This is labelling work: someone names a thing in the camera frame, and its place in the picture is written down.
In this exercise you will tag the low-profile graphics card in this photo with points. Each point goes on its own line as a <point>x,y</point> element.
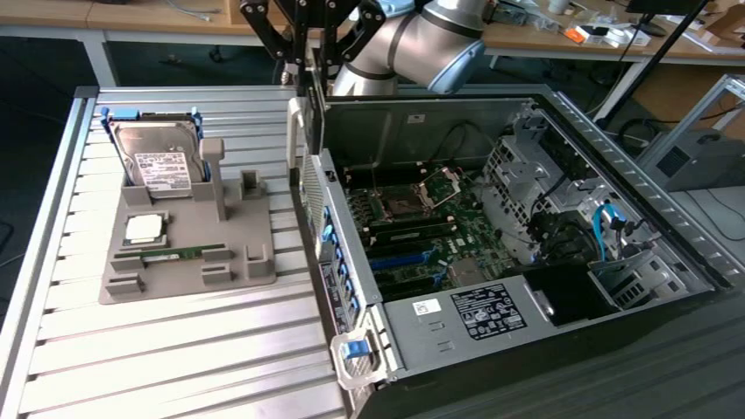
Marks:
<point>318,113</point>

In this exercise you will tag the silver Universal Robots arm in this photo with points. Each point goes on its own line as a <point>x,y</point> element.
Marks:
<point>419,39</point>

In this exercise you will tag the cardboard box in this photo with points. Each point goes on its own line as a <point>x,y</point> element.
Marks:
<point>233,13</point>

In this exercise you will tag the grey metal device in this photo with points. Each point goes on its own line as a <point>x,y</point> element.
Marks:
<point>513,13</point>

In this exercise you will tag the wooden desk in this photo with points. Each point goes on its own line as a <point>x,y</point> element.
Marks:
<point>611,51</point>
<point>58,17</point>

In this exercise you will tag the hard disk with blue carrier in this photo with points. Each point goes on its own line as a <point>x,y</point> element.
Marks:
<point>154,172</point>

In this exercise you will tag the metal socket cover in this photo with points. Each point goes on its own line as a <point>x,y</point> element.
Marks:
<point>443,185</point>

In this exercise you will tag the CPU socket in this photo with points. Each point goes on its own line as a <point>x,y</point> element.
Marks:
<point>402,203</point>

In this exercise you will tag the orange box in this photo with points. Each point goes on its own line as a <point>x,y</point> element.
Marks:
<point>576,35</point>

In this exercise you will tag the metal disk bay cage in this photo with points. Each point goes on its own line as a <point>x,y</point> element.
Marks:
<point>518,174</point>

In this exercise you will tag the black RAM slot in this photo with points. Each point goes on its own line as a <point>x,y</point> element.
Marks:
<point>402,224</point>

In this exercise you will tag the silver CPU chip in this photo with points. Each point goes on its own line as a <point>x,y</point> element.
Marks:
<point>145,228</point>

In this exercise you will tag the white flat box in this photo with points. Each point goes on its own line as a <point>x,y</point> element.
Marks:
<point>638,40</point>

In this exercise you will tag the green motherboard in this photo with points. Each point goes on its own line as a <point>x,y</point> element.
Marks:
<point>483,235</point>

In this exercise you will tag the green RAM stick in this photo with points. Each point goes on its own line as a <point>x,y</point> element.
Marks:
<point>175,253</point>

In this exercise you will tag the blue expansion slot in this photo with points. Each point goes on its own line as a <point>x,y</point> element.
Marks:
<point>402,260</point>

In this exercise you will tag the black monitor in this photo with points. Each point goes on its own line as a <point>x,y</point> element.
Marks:
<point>658,5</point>

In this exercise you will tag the black tripod pole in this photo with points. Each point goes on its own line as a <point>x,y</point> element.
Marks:
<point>659,57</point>

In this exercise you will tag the grey parts rack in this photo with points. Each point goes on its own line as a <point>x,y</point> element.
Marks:
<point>187,279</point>

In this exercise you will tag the black expansion slot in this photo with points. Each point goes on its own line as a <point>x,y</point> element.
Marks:
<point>407,283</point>

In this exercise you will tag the grey chipset heatsink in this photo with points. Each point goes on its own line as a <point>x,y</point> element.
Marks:
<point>466,271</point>

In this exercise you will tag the open black PC case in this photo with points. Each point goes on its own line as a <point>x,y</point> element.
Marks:
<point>628,174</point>

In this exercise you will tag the brown cardboard piece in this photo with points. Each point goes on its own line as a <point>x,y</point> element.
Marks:
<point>728,22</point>

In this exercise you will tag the grey computer tower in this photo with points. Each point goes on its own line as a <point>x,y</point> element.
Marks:
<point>699,161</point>

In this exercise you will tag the grey power supply unit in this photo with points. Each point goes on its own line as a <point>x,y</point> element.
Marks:
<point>443,331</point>

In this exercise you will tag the blue release latch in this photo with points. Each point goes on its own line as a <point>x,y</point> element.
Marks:
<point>355,350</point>

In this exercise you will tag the aluminium profile frame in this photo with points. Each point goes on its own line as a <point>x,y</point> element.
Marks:
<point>707,102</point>

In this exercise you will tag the metal disk bay bracket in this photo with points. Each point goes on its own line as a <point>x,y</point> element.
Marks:
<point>635,279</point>

